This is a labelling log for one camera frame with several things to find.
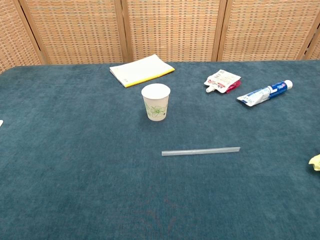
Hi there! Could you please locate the blue white toothpaste tube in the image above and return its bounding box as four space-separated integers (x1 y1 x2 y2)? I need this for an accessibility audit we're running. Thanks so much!
236 79 294 108

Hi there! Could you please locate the crumpled yellow paper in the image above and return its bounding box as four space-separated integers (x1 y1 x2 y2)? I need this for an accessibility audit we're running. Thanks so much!
308 154 320 172

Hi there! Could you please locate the white paper cup green flower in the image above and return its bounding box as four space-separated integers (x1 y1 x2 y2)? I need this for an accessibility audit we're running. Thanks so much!
140 83 172 122

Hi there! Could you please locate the white notebook yellow edge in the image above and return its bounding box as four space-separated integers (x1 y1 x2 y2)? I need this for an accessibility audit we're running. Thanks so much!
109 53 176 89

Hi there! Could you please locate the transparent plastic straw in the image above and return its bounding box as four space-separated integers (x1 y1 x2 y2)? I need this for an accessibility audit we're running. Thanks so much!
161 146 241 157

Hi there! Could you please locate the white red spout pouch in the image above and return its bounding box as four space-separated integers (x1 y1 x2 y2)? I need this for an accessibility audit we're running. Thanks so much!
203 69 243 94

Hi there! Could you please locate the woven folding screen panel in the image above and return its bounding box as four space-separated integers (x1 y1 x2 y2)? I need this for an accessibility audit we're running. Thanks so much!
13 0 131 66
121 0 228 63
216 0 320 62
303 21 320 61
0 0 45 75

